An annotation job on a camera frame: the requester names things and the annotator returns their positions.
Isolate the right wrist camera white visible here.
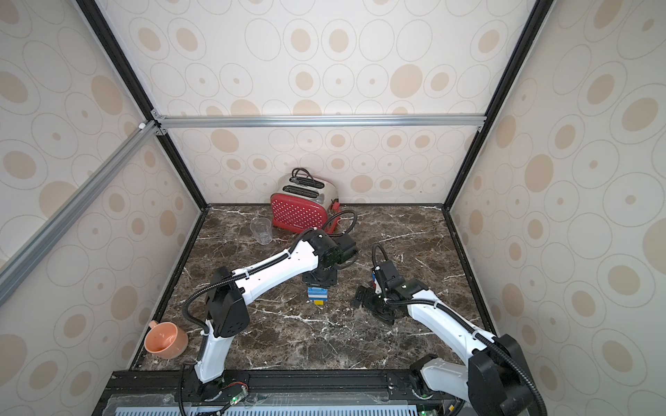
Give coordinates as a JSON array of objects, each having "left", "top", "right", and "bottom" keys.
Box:
[{"left": 371, "top": 273, "right": 381, "bottom": 293}]

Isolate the light blue small lego brick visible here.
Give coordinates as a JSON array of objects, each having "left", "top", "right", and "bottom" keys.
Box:
[{"left": 308, "top": 287, "right": 328, "bottom": 294}]

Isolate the horizontal aluminium rail back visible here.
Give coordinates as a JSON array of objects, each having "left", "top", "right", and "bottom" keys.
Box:
[{"left": 156, "top": 114, "right": 487, "bottom": 128}]

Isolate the diagonal aluminium rail left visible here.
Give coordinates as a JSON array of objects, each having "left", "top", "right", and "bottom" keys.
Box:
[{"left": 1, "top": 121, "right": 158, "bottom": 303}]

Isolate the clear plastic cup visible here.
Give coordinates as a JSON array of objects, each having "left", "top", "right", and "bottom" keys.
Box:
[{"left": 250, "top": 218, "right": 272, "bottom": 245}]

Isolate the red polka dot toaster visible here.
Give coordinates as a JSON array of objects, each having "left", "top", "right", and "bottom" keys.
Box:
[{"left": 271, "top": 167, "right": 340, "bottom": 233}]

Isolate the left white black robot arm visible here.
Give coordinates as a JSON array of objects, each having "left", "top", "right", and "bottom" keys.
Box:
[{"left": 179, "top": 210, "right": 358, "bottom": 400}]

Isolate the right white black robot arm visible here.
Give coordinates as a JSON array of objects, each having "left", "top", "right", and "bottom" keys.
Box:
[{"left": 352, "top": 244, "right": 548, "bottom": 415}]

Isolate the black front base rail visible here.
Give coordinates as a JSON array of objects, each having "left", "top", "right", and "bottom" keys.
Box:
[{"left": 93, "top": 369, "right": 475, "bottom": 415}]

